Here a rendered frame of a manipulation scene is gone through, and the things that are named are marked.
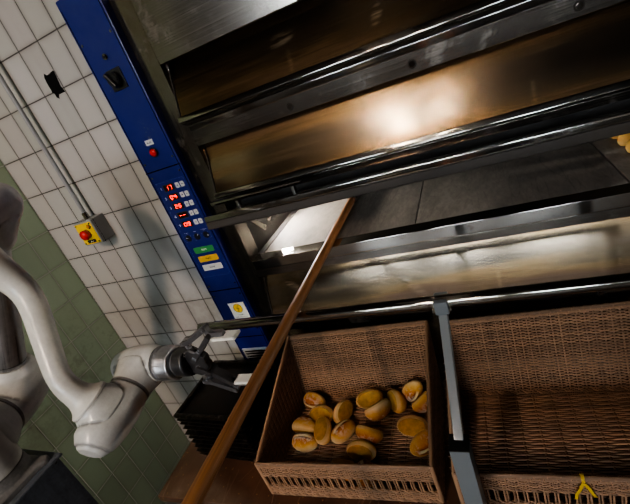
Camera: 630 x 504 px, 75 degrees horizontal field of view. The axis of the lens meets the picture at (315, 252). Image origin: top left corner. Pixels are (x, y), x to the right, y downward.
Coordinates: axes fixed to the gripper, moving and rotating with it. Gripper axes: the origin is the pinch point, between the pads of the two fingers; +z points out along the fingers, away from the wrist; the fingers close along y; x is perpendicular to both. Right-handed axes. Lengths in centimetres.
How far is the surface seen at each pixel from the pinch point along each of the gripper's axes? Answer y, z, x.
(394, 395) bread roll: 54, 17, -38
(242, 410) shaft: -0.2, 7.4, 15.8
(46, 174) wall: -51, -97, -55
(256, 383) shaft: -0.3, 7.4, 8.9
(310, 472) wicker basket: 50, -3, -5
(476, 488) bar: 36, 45, 5
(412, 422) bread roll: 55, 24, -28
